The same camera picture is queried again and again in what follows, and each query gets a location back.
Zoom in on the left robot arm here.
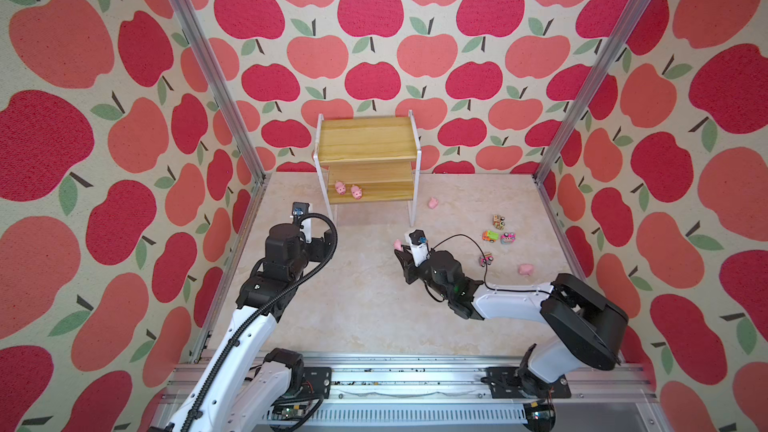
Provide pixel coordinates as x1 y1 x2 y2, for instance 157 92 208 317
161 213 338 431

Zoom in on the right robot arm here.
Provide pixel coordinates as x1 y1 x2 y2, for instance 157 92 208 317
394 244 628 397

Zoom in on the two-tier wooden shelf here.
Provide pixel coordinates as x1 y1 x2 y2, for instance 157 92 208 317
313 111 422 225

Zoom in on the small pink toy car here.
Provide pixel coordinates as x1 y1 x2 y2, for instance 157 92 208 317
478 253 494 267

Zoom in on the green orange toy truck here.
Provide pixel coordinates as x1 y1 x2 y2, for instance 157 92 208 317
482 230 500 243

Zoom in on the pink green toy car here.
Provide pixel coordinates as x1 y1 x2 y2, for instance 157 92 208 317
500 232 516 244

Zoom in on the brown toy block car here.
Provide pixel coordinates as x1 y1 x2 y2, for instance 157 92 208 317
493 215 506 230

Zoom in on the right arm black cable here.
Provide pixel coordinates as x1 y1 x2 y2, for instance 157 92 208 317
428 233 553 296

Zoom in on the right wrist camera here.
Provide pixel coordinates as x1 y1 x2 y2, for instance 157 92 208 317
408 229 429 267

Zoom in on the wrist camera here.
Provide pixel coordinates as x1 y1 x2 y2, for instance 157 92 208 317
408 229 429 267
291 202 312 243

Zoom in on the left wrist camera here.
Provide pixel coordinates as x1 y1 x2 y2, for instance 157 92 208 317
291 202 312 243

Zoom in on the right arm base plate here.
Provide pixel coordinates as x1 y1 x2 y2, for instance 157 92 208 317
481 366 572 399

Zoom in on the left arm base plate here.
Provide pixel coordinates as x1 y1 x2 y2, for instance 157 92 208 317
269 367 333 419

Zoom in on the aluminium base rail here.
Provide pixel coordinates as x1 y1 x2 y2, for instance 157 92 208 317
149 354 671 431

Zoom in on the left aluminium frame post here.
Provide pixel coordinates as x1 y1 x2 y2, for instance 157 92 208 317
145 0 268 185

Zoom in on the aluminium frame post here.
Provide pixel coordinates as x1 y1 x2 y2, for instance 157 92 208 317
145 0 268 185
533 0 685 184

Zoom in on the right aluminium frame post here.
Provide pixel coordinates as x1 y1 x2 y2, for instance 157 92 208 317
533 0 685 184

